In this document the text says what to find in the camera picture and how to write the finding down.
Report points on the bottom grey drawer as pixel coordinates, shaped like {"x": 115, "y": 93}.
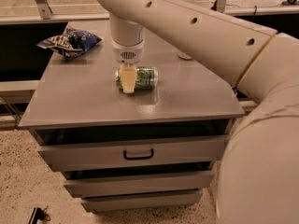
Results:
{"x": 146, "y": 200}

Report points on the middle grey drawer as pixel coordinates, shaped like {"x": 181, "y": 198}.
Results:
{"x": 137, "y": 184}

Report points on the black drawer handle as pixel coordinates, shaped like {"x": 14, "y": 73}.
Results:
{"x": 130, "y": 156}

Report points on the grey metal railing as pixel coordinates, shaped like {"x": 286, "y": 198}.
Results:
{"x": 62, "y": 10}

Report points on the green drink can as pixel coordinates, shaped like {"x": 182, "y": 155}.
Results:
{"x": 147, "y": 78}

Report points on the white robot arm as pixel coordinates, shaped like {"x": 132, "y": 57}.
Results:
{"x": 259, "y": 174}

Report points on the blue chip bag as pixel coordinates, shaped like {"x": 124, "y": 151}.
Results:
{"x": 71, "y": 43}

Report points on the grey drawer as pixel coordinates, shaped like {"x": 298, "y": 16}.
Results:
{"x": 137, "y": 184}
{"x": 92, "y": 156}
{"x": 146, "y": 200}

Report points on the grey drawer cabinet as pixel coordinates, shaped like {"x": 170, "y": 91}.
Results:
{"x": 79, "y": 102}

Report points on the white drink can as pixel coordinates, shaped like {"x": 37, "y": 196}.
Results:
{"x": 184, "y": 56}

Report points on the black object on floor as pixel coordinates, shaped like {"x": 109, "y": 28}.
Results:
{"x": 39, "y": 214}

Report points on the top grey drawer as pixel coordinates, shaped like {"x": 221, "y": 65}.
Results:
{"x": 92, "y": 156}

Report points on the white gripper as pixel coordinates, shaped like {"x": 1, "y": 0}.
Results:
{"x": 127, "y": 54}

